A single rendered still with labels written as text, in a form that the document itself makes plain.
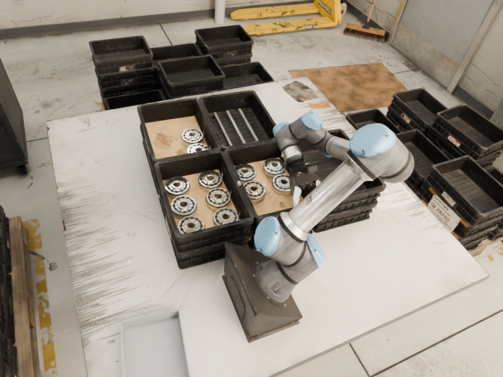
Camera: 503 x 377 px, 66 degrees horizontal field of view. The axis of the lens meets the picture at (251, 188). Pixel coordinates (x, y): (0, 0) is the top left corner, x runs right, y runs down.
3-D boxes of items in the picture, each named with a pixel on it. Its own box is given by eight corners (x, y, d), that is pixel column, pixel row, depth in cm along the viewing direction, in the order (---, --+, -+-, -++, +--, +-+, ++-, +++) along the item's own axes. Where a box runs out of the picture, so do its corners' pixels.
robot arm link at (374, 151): (285, 274, 127) (419, 158, 112) (253, 257, 119) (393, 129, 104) (275, 249, 137) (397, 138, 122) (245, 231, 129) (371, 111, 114)
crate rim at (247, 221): (254, 223, 147) (255, 219, 145) (176, 242, 138) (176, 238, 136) (222, 153, 171) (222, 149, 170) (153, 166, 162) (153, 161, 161)
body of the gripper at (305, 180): (311, 190, 152) (299, 162, 156) (317, 182, 144) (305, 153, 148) (293, 195, 151) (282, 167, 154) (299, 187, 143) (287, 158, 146)
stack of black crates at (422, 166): (435, 202, 270) (459, 167, 245) (401, 213, 260) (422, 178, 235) (399, 164, 294) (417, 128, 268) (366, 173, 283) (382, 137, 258)
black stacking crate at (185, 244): (251, 237, 154) (254, 220, 146) (178, 256, 145) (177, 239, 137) (221, 169, 178) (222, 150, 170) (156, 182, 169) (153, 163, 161)
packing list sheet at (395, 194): (419, 200, 192) (419, 200, 192) (382, 212, 184) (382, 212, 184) (379, 156, 211) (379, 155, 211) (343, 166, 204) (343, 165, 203)
